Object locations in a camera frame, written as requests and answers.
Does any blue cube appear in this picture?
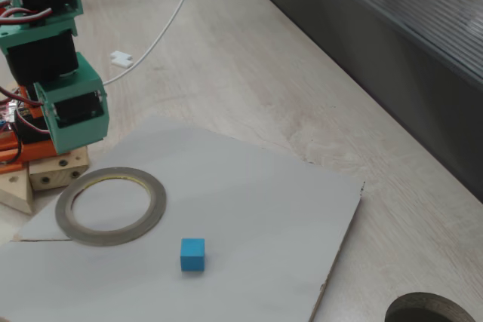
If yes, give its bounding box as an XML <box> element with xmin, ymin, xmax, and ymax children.
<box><xmin>180</xmin><ymin>238</ymin><xmax>206</xmax><ymax>272</ymax></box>

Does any small white plastic piece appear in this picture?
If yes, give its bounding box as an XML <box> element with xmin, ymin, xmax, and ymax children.
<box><xmin>110</xmin><ymin>50</ymin><xmax>134</xmax><ymax>69</ymax></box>

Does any red circuit board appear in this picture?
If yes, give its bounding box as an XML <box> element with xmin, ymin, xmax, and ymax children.
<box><xmin>0</xmin><ymin>99</ymin><xmax>18</xmax><ymax>134</ymax></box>

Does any wooden block with screw holes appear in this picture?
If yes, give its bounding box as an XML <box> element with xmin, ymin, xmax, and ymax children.
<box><xmin>29</xmin><ymin>146</ymin><xmax>91</xmax><ymax>192</ymax></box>

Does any grey cardboard sheet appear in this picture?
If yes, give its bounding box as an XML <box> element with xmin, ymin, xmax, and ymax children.
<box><xmin>0</xmin><ymin>116</ymin><xmax>366</xmax><ymax>322</ymax></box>

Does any grey partition with ribbed glass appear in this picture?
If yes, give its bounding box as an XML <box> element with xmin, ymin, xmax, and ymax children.
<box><xmin>229</xmin><ymin>0</ymin><xmax>483</xmax><ymax>202</ymax></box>

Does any grey ring of tape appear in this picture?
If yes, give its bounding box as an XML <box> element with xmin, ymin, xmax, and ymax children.
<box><xmin>55</xmin><ymin>166</ymin><xmax>167</xmax><ymax>247</ymax></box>

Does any white USB cable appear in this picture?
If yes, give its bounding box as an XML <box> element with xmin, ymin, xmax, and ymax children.
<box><xmin>102</xmin><ymin>0</ymin><xmax>208</xmax><ymax>86</ymax></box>

